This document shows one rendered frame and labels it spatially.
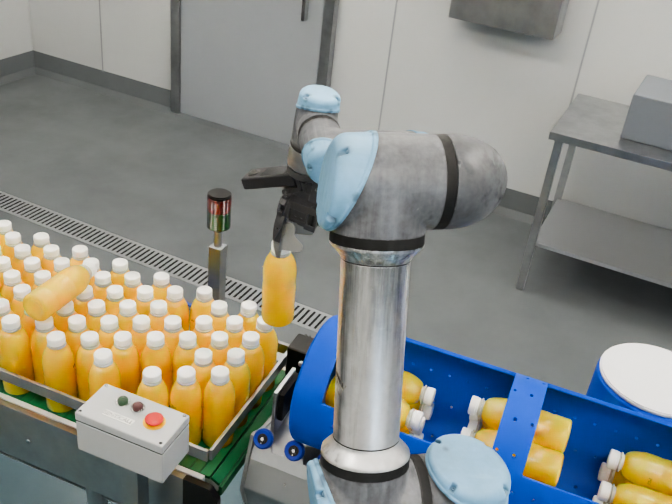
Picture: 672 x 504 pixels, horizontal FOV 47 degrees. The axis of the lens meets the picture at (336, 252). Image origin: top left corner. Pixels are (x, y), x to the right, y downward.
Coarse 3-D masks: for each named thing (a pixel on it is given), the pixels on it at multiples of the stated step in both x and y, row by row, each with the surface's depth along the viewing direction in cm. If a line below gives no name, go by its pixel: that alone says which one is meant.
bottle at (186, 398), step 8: (176, 384) 167; (184, 384) 166; (192, 384) 167; (176, 392) 166; (184, 392) 166; (192, 392) 167; (200, 392) 169; (176, 400) 167; (184, 400) 166; (192, 400) 167; (200, 400) 169; (176, 408) 168; (184, 408) 167; (192, 408) 168; (200, 408) 171; (192, 416) 169; (200, 416) 172; (192, 424) 170; (200, 424) 173; (192, 432) 172; (200, 432) 174; (192, 440) 173; (200, 440) 176
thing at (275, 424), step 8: (288, 376) 176; (296, 376) 177; (280, 384) 173; (288, 384) 174; (280, 392) 172; (288, 392) 173; (280, 400) 172; (288, 400) 175; (272, 408) 173; (280, 408) 173; (288, 408) 176; (272, 416) 174; (280, 416) 174; (272, 424) 175; (280, 424) 179; (272, 432) 176
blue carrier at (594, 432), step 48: (336, 336) 160; (432, 384) 176; (480, 384) 171; (528, 384) 154; (432, 432) 175; (528, 432) 145; (576, 432) 167; (624, 432) 163; (528, 480) 144; (576, 480) 166
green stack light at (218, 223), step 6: (210, 216) 204; (216, 216) 203; (222, 216) 204; (228, 216) 205; (210, 222) 205; (216, 222) 204; (222, 222) 205; (228, 222) 206; (210, 228) 206; (216, 228) 205; (222, 228) 206; (228, 228) 207
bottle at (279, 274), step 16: (272, 256) 157; (288, 256) 158; (272, 272) 157; (288, 272) 158; (272, 288) 159; (288, 288) 160; (272, 304) 162; (288, 304) 162; (272, 320) 164; (288, 320) 165
